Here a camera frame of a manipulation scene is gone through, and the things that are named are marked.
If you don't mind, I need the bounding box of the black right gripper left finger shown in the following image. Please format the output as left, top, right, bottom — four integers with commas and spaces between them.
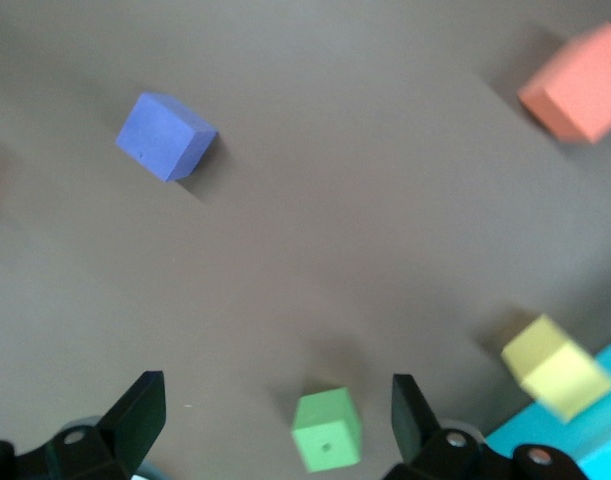
0, 370, 167, 480

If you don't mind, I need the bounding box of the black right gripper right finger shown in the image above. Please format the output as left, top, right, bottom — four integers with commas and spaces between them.
391, 373, 586, 480

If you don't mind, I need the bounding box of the green foam block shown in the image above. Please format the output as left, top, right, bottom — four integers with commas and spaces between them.
290, 386, 363, 474

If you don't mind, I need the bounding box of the yellow foam block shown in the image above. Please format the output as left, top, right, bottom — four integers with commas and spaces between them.
500, 313, 611, 424

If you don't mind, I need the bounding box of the cyan plastic bin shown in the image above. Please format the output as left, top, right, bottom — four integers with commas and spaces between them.
484, 333, 611, 480

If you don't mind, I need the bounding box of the brown table cover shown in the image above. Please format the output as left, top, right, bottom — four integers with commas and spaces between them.
0, 0, 611, 480

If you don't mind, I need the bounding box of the purple foam block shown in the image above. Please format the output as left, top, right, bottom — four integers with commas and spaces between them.
115, 91, 220, 183

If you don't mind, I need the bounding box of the orange foam block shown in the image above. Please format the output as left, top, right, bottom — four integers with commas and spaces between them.
517, 22, 611, 145

